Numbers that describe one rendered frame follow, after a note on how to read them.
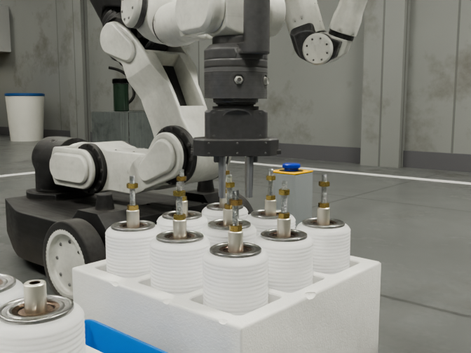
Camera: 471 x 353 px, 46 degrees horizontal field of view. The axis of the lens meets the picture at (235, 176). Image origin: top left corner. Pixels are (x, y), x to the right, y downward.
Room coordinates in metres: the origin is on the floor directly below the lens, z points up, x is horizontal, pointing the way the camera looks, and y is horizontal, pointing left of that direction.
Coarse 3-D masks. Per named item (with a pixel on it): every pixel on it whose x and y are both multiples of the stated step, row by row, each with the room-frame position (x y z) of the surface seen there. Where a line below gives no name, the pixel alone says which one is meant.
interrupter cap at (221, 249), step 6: (216, 246) 0.79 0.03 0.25; (222, 246) 0.79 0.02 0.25; (246, 246) 0.79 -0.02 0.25; (252, 246) 0.79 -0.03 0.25; (258, 246) 0.79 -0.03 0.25; (210, 252) 0.76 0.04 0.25; (216, 252) 0.75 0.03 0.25; (222, 252) 0.76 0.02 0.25; (228, 252) 0.77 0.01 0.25; (240, 252) 0.77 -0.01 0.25; (246, 252) 0.76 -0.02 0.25; (252, 252) 0.76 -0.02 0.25; (258, 252) 0.76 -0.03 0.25
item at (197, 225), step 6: (204, 216) 1.02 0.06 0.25; (162, 222) 0.99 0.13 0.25; (168, 222) 0.98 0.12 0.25; (186, 222) 0.98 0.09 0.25; (192, 222) 0.98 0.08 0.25; (198, 222) 0.99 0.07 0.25; (204, 222) 1.00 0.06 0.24; (162, 228) 0.99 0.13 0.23; (168, 228) 0.98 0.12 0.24; (186, 228) 0.98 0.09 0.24; (192, 228) 0.98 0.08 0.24; (198, 228) 0.99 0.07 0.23
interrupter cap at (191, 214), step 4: (168, 212) 1.04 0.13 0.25; (172, 212) 1.04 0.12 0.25; (188, 212) 1.04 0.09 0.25; (192, 212) 1.04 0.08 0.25; (196, 212) 1.04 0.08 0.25; (164, 216) 1.00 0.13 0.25; (168, 216) 1.00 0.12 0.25; (172, 216) 1.00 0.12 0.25; (188, 216) 1.00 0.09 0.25; (192, 216) 1.00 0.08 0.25; (196, 216) 1.00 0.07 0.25; (200, 216) 1.01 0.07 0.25
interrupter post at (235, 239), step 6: (228, 234) 0.77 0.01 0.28; (234, 234) 0.77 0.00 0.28; (240, 234) 0.77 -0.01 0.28; (228, 240) 0.77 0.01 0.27; (234, 240) 0.77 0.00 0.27; (240, 240) 0.77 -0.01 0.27; (228, 246) 0.77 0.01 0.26; (234, 246) 0.76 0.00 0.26; (240, 246) 0.77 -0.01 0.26; (234, 252) 0.76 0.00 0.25
